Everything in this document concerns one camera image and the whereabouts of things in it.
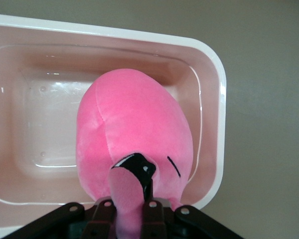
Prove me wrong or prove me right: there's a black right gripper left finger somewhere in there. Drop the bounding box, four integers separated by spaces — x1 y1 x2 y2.
4 196 118 239

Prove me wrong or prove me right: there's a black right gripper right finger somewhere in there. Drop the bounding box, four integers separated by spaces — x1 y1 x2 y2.
142 178 245 239

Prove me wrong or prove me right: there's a pink plush toy with eyes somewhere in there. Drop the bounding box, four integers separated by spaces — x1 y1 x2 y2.
76 68 194 239

